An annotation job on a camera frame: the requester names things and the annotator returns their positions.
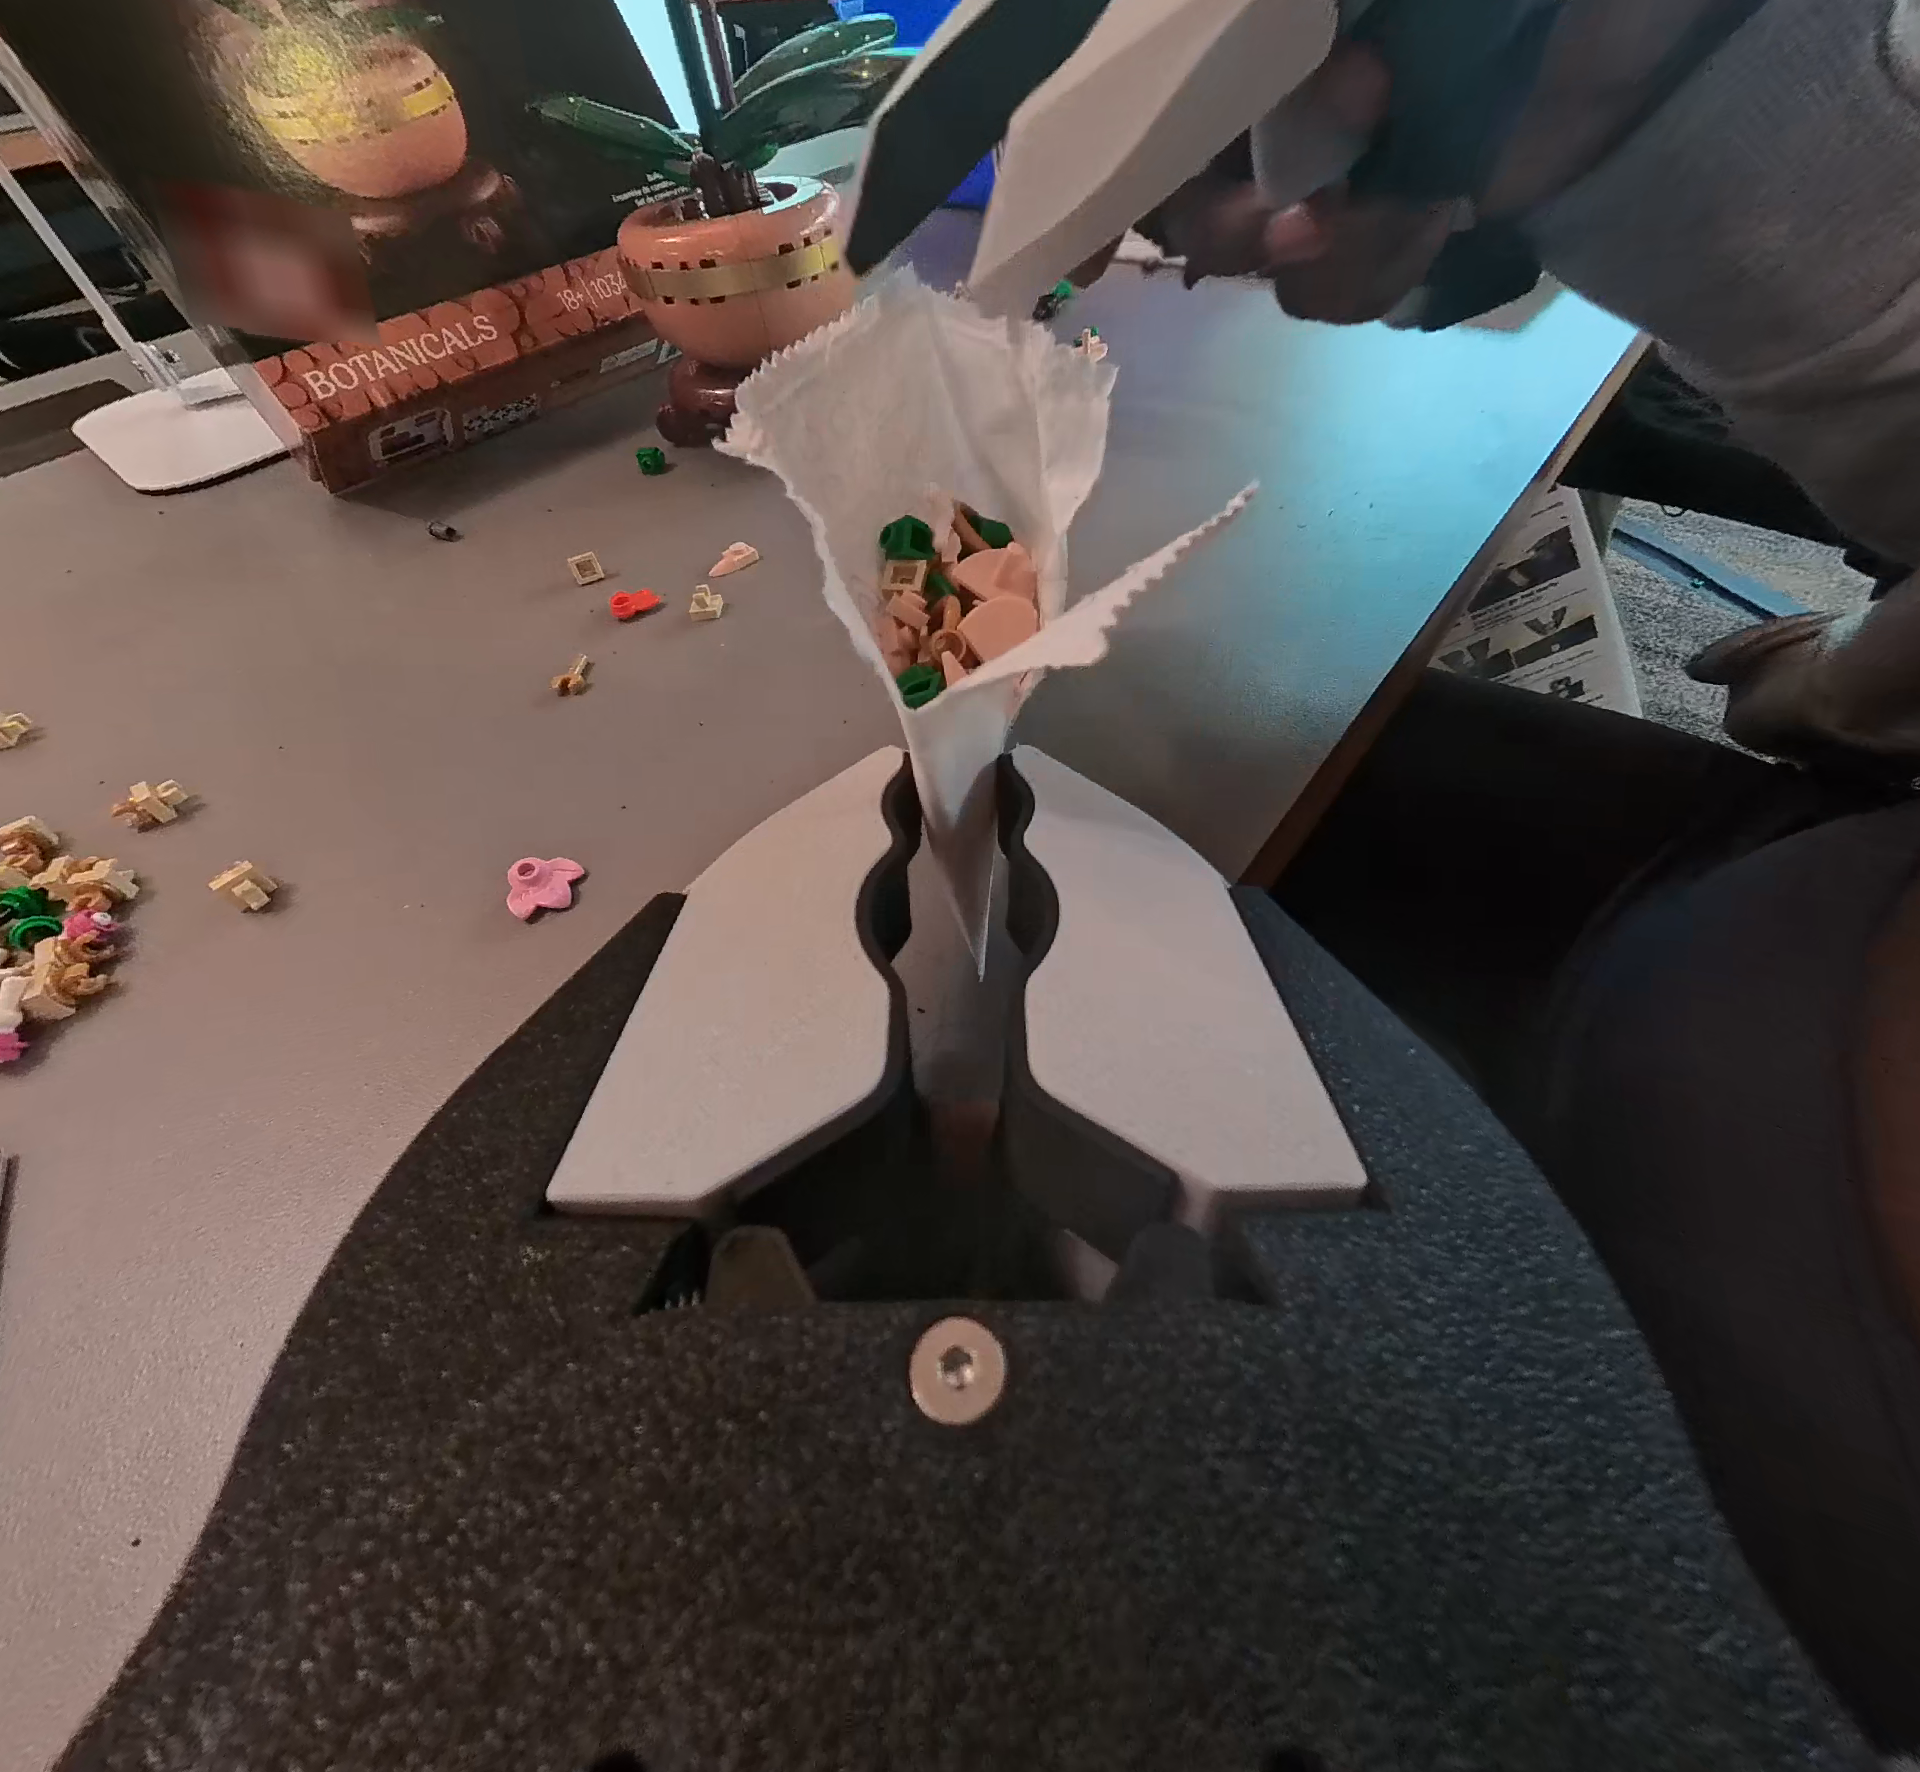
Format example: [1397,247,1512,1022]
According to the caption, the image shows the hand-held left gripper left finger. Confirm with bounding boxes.
[546,747,919,1226]

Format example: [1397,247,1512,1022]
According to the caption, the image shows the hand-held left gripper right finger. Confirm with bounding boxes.
[993,747,1374,1232]

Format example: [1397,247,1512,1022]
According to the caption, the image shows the white paper bag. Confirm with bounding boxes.
[717,271,1264,1179]

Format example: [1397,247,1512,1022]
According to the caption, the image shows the heap of pink petals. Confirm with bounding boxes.
[874,487,1046,712]

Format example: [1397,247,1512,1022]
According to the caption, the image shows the grey desk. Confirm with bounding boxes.
[0,204,1653,1772]

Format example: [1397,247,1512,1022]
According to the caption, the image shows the blue plastic bin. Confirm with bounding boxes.
[831,0,1001,213]

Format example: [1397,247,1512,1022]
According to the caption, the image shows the person's dark trousers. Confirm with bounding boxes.
[1276,668,1920,1743]

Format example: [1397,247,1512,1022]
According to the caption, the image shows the toy brick orchid pot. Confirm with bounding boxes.
[531,0,902,445]

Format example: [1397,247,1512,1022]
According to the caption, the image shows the cluster of tan pink pieces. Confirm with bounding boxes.
[567,535,764,622]

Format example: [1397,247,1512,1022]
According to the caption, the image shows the white pictogram label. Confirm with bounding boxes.
[1424,481,1643,717]

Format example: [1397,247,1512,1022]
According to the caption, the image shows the pile of mixed small bricks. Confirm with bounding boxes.
[0,819,144,1070]

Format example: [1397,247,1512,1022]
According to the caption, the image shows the dark toy brick set box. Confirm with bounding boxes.
[0,0,705,494]

